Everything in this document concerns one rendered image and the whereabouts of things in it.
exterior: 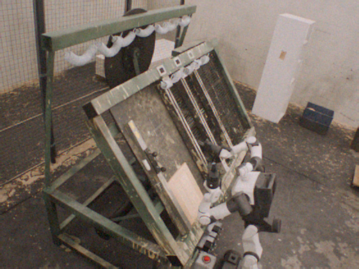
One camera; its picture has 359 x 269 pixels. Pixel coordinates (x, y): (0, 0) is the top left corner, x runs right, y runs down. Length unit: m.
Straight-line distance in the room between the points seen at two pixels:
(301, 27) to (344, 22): 1.52
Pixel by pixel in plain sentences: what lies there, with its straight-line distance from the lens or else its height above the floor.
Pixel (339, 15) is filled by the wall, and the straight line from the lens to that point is 6.93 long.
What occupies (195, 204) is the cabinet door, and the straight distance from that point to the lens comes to 2.46.
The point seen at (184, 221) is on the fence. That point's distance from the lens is 2.28.
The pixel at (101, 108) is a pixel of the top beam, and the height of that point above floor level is 1.82.
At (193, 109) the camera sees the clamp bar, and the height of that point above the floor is 1.46.
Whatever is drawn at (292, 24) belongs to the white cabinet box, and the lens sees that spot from 5.66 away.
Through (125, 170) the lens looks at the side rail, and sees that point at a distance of 1.89.
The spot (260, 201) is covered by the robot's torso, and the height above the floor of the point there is 1.28.
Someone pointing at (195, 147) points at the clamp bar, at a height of 1.28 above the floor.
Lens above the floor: 2.70
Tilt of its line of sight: 33 degrees down
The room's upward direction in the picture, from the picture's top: 10 degrees clockwise
